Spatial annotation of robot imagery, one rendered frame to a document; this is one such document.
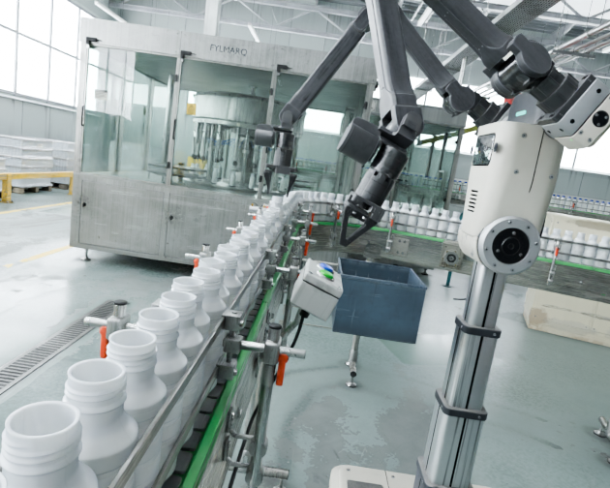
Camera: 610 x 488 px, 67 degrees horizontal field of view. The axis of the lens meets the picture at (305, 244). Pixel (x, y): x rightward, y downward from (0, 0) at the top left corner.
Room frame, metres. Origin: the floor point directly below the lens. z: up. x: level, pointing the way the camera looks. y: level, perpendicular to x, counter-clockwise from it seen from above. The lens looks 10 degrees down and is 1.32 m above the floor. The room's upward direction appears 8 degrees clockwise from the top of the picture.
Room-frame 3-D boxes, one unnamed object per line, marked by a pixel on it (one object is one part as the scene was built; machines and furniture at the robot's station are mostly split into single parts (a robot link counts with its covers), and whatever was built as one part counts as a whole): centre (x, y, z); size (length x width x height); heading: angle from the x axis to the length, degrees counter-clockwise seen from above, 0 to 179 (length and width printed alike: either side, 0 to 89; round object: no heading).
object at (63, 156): (10.42, 5.89, 0.50); 1.23 x 1.05 x 1.00; 90
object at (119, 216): (5.86, 0.95, 1.18); 2.88 x 2.73 x 2.35; 89
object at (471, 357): (1.31, -0.54, 0.74); 0.11 x 0.11 x 0.40; 89
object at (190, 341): (0.47, 0.12, 1.08); 0.06 x 0.06 x 0.17
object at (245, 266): (0.82, 0.12, 1.08); 0.06 x 0.06 x 0.17
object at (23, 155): (8.93, 5.92, 0.50); 1.23 x 1.04 x 1.00; 90
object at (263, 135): (1.53, 0.15, 1.41); 0.12 x 0.09 x 0.12; 89
